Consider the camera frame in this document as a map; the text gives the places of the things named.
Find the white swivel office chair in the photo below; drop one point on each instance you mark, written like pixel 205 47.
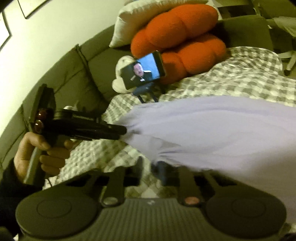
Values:
pixel 283 28

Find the cream throw pillow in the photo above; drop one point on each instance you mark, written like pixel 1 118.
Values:
pixel 133 16

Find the lavender garment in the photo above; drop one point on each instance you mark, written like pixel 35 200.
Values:
pixel 250 140

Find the dark sleeved left forearm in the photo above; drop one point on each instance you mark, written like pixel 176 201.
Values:
pixel 13 191

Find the grey white checkered bedspread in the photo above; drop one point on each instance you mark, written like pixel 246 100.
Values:
pixel 248 72

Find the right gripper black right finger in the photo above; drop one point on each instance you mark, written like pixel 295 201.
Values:
pixel 180 177

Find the white plush ring toy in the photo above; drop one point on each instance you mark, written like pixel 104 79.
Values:
pixel 118 84

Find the smartphone showing video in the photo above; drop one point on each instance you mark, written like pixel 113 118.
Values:
pixel 144 70

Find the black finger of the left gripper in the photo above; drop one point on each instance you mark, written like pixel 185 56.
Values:
pixel 89 135
pixel 86 122

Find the dark blue phone tripod stand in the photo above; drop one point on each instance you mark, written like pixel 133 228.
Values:
pixel 148 88

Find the person's left hand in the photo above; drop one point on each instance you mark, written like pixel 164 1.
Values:
pixel 51 159

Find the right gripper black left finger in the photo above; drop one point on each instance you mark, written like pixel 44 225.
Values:
pixel 119 179

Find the orange plush cushion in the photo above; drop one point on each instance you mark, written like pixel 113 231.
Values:
pixel 182 36

